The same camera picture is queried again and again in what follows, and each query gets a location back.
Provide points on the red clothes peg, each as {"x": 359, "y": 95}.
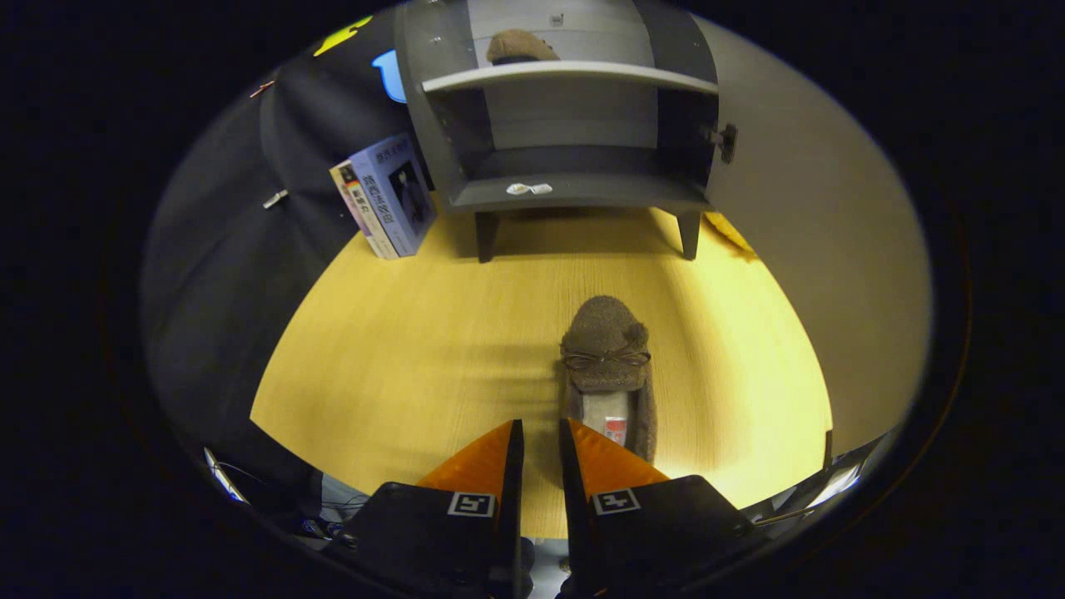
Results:
{"x": 263, "y": 87}

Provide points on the dark grey shoe cabinet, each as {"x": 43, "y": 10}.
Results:
{"x": 574, "y": 191}

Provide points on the black backdrop cloth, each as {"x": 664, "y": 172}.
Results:
{"x": 216, "y": 291}

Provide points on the lavender book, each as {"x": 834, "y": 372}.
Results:
{"x": 399, "y": 191}

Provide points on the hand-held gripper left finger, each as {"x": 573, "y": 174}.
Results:
{"x": 514, "y": 499}

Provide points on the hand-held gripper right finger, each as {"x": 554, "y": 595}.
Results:
{"x": 572, "y": 499}

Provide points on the white clothes peg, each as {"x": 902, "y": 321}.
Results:
{"x": 274, "y": 199}

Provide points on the beige shoe cabinet door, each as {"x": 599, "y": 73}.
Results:
{"x": 815, "y": 249}

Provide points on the brown fuzzy slipper shoe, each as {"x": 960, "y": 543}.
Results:
{"x": 520, "y": 46}
{"x": 606, "y": 341}

